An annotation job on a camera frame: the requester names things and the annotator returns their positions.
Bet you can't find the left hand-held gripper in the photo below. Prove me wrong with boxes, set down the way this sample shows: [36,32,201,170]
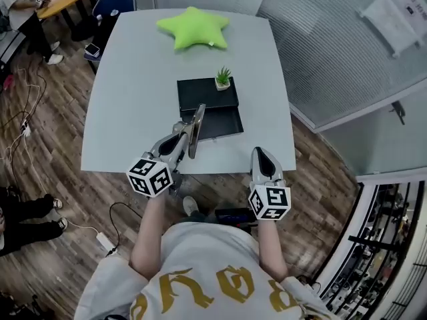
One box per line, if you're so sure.
[125,121,192,199]

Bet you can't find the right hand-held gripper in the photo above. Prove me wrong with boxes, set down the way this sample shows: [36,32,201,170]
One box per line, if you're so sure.
[248,146,292,221]

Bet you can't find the metal small tool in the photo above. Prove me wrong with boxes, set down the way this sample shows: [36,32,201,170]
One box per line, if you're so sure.
[187,103,207,161]

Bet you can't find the black drawer box container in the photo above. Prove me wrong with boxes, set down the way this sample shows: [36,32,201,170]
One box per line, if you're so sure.
[176,75,245,143]

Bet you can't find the person's right forearm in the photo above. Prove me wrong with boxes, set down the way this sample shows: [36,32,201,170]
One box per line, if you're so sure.
[256,217,290,282]

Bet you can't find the person's left forearm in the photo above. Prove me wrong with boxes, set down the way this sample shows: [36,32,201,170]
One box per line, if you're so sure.
[129,193,175,281]

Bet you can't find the black waist device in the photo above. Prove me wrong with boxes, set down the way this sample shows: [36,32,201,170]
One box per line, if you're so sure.
[214,207,258,235]

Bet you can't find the small potted green plant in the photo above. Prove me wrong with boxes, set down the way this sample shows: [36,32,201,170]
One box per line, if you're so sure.
[213,65,232,92]

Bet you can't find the person's grey shoe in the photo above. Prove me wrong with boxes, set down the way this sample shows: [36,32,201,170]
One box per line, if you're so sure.
[182,195,200,217]

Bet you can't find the white shirt with gold print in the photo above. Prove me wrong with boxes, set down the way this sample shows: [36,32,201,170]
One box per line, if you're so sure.
[73,221,340,320]

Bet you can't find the green star pillow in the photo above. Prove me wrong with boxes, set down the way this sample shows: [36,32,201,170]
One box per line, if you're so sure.
[155,5,231,51]

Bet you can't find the blue chair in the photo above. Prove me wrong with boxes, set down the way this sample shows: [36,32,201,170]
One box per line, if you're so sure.
[83,0,137,63]

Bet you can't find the white hanging scroll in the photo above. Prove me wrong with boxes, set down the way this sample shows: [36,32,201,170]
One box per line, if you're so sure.
[358,0,425,59]

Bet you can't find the black cable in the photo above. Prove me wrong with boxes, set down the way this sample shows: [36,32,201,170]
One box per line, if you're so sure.
[108,201,143,257]

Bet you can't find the white cable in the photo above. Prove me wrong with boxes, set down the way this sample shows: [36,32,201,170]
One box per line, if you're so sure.
[6,135,98,235]

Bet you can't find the black door handle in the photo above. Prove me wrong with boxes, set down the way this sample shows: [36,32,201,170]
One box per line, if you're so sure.
[390,100,407,126]

